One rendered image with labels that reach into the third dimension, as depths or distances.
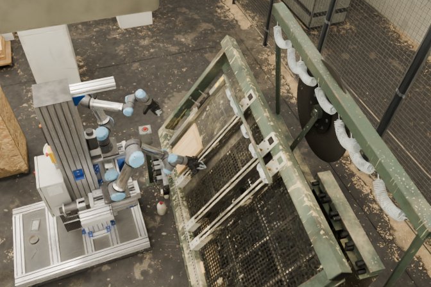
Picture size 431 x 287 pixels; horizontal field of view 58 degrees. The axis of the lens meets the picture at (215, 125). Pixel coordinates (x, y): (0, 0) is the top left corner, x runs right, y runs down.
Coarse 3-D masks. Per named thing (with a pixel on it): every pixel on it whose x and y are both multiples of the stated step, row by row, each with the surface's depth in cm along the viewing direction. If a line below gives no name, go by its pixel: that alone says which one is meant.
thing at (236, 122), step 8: (232, 104) 292; (240, 104) 298; (248, 104) 294; (248, 112) 303; (232, 120) 311; (240, 120) 308; (224, 128) 317; (232, 128) 312; (216, 136) 323; (224, 136) 318; (208, 144) 329; (216, 144) 322; (208, 152) 328; (200, 160) 333; (184, 176) 346; (192, 176) 347; (176, 184) 353; (184, 184) 353
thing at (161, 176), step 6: (156, 162) 390; (162, 162) 393; (156, 168) 384; (162, 168) 388; (156, 174) 380; (162, 174) 383; (156, 180) 380; (162, 180) 379; (168, 180) 375; (156, 186) 390; (168, 186) 372; (162, 192) 370; (168, 192) 370
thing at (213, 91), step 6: (222, 84) 345; (210, 90) 353; (216, 90) 349; (210, 96) 353; (204, 102) 357; (192, 114) 367; (198, 114) 366; (186, 120) 374; (192, 120) 370; (186, 126) 374; (180, 132) 378; (174, 138) 382
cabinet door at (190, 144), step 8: (192, 128) 365; (184, 136) 373; (192, 136) 362; (176, 144) 381; (184, 144) 370; (192, 144) 359; (200, 144) 348; (176, 152) 377; (184, 152) 366; (192, 152) 355; (176, 168) 370; (184, 168) 361
